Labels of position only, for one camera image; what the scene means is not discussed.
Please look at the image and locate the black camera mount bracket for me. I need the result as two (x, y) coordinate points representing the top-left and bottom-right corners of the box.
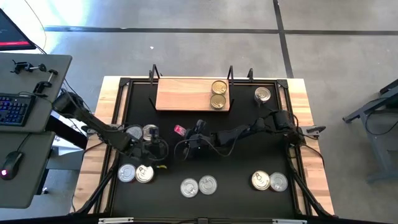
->
(303, 124), (326, 139)

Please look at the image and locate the green and blue seafood can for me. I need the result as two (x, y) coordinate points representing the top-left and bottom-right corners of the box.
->
(269, 172), (289, 192)
(126, 124), (144, 141)

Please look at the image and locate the black computer mouse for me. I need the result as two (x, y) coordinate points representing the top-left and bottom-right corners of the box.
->
(0, 151), (24, 181)

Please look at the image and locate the black backlit keyboard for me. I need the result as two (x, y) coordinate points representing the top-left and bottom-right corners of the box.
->
(0, 93), (36, 128)

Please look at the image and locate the grey desk top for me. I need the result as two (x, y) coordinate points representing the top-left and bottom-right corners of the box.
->
(0, 130), (57, 209)
(0, 52), (73, 134)

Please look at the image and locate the silver metal bracket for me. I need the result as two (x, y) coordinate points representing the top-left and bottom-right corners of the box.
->
(272, 218), (308, 224)
(98, 217), (134, 224)

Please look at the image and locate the black clamp with knob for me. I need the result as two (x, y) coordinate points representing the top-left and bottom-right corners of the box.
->
(11, 60), (47, 75)

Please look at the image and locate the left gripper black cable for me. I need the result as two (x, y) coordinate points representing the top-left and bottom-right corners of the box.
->
(154, 138), (170, 162)

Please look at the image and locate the black table cable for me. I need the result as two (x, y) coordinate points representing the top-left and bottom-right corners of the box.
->
(303, 143), (326, 167)

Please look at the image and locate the gold lid green label can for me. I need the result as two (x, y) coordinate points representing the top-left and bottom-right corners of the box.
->
(211, 80), (228, 95)
(210, 94), (227, 110)

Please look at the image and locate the black computer monitor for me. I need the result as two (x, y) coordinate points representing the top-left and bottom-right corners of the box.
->
(0, 7), (37, 52)

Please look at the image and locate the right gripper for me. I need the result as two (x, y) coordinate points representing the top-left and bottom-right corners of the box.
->
(182, 119), (215, 158)

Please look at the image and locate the black C-clamp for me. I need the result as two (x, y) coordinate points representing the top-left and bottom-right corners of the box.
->
(32, 68), (59, 95)

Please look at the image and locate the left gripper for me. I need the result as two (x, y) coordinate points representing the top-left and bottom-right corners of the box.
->
(133, 129), (165, 167)

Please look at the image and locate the dark grey cart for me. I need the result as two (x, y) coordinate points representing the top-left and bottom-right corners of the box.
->
(341, 79), (398, 184)

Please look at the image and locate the thin yellow cable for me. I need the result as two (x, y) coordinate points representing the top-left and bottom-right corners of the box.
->
(23, 0), (47, 50)

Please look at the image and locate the pink and blue seafood can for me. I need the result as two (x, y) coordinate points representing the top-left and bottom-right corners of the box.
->
(251, 170), (271, 191)
(135, 164), (155, 184)
(142, 123), (160, 141)
(254, 86), (272, 105)

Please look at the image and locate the black desk foot beam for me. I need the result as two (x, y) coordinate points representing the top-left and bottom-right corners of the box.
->
(45, 115), (88, 150)

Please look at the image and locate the white paper sheet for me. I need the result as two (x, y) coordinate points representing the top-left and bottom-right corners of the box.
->
(49, 110), (91, 156)

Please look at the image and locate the black table mat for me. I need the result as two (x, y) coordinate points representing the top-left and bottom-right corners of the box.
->
(111, 81), (295, 218)

